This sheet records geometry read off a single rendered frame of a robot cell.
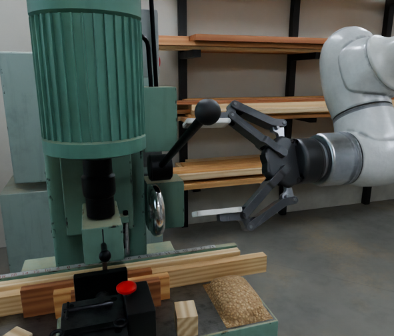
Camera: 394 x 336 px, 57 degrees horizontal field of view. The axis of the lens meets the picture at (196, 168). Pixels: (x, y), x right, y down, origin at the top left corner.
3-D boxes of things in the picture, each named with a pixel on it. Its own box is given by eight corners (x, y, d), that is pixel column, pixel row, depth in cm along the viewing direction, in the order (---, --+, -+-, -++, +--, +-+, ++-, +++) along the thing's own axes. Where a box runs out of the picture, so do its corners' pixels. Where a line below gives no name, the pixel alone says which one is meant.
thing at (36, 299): (23, 318, 65) (19, 291, 64) (25, 313, 66) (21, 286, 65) (153, 295, 72) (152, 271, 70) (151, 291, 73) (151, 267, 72)
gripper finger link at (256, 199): (273, 166, 60) (279, 172, 60) (232, 216, 56) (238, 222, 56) (285, 161, 56) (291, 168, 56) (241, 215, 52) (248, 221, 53)
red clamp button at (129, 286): (117, 298, 52) (117, 291, 52) (115, 287, 55) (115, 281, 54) (138, 294, 53) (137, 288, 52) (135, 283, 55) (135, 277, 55)
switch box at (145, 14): (135, 77, 89) (133, 8, 85) (131, 77, 98) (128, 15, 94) (160, 77, 91) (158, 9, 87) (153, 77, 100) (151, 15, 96)
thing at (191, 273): (-25, 321, 64) (-29, 301, 63) (-23, 314, 66) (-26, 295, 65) (266, 272, 80) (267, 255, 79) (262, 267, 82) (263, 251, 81)
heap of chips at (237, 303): (227, 329, 62) (227, 309, 61) (202, 285, 75) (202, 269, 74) (273, 319, 65) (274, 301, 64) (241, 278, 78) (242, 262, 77)
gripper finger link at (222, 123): (231, 122, 55) (231, 117, 55) (187, 123, 53) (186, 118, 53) (225, 127, 58) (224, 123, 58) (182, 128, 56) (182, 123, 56)
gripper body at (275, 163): (305, 188, 62) (257, 193, 60) (298, 141, 64) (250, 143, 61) (333, 182, 55) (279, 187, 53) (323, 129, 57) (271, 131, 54)
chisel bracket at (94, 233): (85, 273, 64) (81, 229, 62) (85, 240, 77) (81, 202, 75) (127, 267, 66) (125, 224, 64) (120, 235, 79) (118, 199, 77)
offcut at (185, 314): (198, 335, 61) (198, 316, 60) (177, 338, 60) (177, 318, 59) (193, 318, 65) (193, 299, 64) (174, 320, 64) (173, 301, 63)
